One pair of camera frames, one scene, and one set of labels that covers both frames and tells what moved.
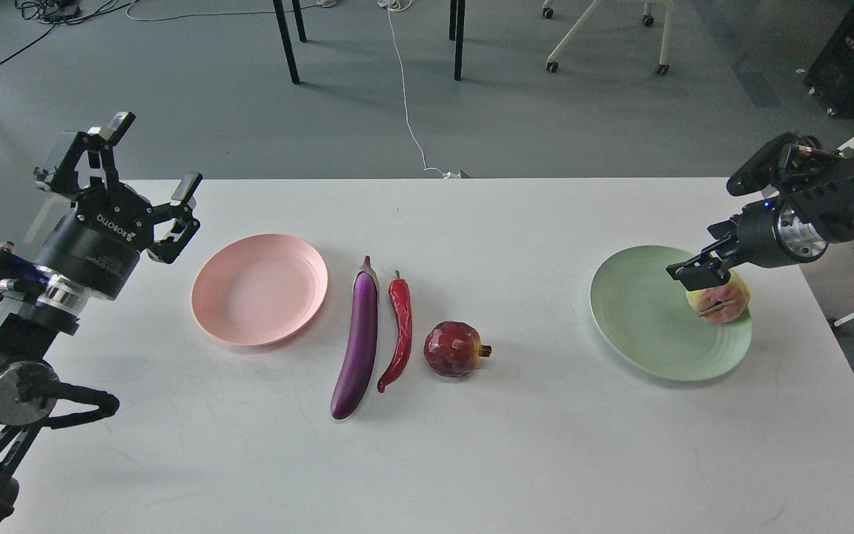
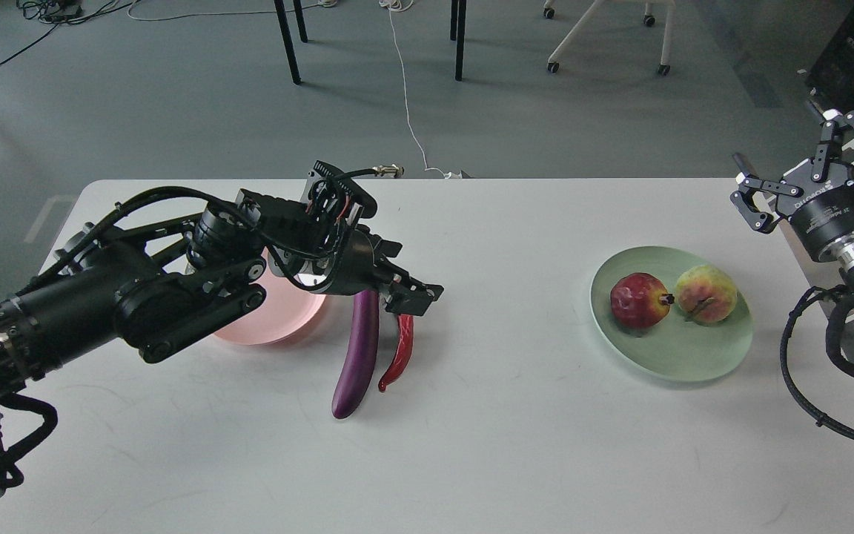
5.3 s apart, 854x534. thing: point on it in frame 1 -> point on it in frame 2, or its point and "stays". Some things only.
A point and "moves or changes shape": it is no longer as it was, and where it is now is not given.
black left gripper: (98, 244) -> (359, 264)
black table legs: (285, 36) stays
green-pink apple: (722, 303) moves or changes shape
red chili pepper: (400, 291) stays
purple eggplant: (353, 379) stays
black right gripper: (769, 233) -> (834, 205)
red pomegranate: (454, 348) -> (640, 301)
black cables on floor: (58, 12) stays
